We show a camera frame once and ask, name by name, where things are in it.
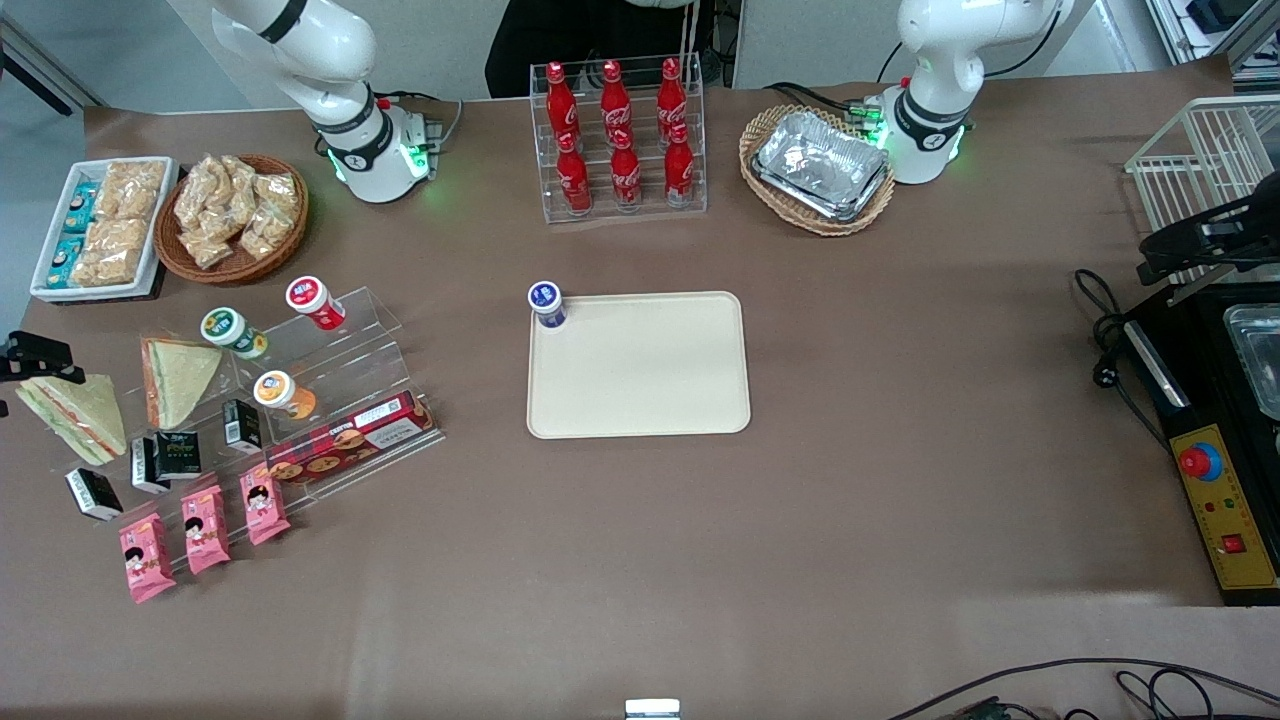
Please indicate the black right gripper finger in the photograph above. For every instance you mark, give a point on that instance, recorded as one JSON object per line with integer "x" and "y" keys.
{"x": 35, "y": 348}
{"x": 45, "y": 375}

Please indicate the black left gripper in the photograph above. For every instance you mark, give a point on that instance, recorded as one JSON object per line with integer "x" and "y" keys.
{"x": 1232, "y": 228}

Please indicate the triangle sandwich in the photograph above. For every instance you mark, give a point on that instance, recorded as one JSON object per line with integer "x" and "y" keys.
{"x": 85, "y": 415}
{"x": 180, "y": 380}

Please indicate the aluminium foil tray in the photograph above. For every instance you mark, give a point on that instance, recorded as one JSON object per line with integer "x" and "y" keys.
{"x": 835, "y": 212}
{"x": 820, "y": 155}

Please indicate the beige plastic serving tray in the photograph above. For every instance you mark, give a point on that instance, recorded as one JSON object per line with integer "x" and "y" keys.
{"x": 640, "y": 370}

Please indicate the small blue snack pack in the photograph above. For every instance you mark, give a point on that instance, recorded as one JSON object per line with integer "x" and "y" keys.
{"x": 65, "y": 262}
{"x": 80, "y": 207}

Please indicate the clear bag of crackers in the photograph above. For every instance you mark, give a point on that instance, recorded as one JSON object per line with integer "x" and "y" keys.
{"x": 135, "y": 187}
{"x": 240, "y": 178}
{"x": 115, "y": 252}
{"x": 200, "y": 190}
{"x": 207, "y": 247}
{"x": 263, "y": 232}
{"x": 280, "y": 192}

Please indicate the small black drink carton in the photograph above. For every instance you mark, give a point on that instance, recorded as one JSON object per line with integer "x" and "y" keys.
{"x": 180, "y": 455}
{"x": 93, "y": 493}
{"x": 148, "y": 468}
{"x": 243, "y": 425}

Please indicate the stainless steel pan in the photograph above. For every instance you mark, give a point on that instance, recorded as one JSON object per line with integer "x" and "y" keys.
{"x": 1258, "y": 355}

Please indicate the black electric appliance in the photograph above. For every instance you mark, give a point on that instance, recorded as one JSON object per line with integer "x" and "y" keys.
{"x": 1200, "y": 400}

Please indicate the white rectangular dish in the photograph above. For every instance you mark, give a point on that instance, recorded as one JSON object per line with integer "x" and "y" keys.
{"x": 165, "y": 215}

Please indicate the green cap yogurt bottle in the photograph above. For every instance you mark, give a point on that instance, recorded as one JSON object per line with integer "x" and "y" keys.
{"x": 232, "y": 330}

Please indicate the pink snack pack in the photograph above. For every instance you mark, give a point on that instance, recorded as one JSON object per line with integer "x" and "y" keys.
{"x": 205, "y": 528}
{"x": 145, "y": 557}
{"x": 263, "y": 503}

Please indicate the red emergency stop button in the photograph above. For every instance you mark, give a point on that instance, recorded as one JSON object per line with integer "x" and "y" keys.
{"x": 1198, "y": 461}

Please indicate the dark brown wicker basket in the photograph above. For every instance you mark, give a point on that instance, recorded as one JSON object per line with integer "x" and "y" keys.
{"x": 235, "y": 272}

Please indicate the orange cap yogurt bottle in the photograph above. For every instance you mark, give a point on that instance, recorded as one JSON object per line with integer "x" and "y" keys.
{"x": 280, "y": 392}

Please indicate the yellow control panel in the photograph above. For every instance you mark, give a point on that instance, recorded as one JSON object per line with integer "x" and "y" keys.
{"x": 1235, "y": 500}

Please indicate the red cap yogurt bottle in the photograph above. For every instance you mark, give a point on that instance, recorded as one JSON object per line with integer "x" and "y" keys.
{"x": 312, "y": 300}

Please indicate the red tartan cookie box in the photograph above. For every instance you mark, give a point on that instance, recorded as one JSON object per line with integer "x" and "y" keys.
{"x": 350, "y": 440}

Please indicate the clear acrylic stepped stand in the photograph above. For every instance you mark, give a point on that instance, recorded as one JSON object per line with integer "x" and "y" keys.
{"x": 370, "y": 350}

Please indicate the light wicker basket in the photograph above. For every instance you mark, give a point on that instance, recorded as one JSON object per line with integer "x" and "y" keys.
{"x": 765, "y": 125}

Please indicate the red cola bottle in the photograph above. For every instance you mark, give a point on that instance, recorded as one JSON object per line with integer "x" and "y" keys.
{"x": 671, "y": 100}
{"x": 614, "y": 103}
{"x": 560, "y": 105}
{"x": 679, "y": 172}
{"x": 573, "y": 180}
{"x": 625, "y": 177}

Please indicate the blue cap yogurt bottle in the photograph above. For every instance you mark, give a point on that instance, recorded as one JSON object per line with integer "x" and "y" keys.
{"x": 547, "y": 303}

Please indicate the clear acrylic bottle rack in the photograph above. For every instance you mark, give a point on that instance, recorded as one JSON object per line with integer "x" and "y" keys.
{"x": 648, "y": 210}

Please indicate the person in black clothing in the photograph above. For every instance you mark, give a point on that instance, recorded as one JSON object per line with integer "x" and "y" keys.
{"x": 560, "y": 50}

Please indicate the aluminium frame shelf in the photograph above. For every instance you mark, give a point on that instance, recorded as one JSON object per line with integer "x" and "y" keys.
{"x": 1210, "y": 30}

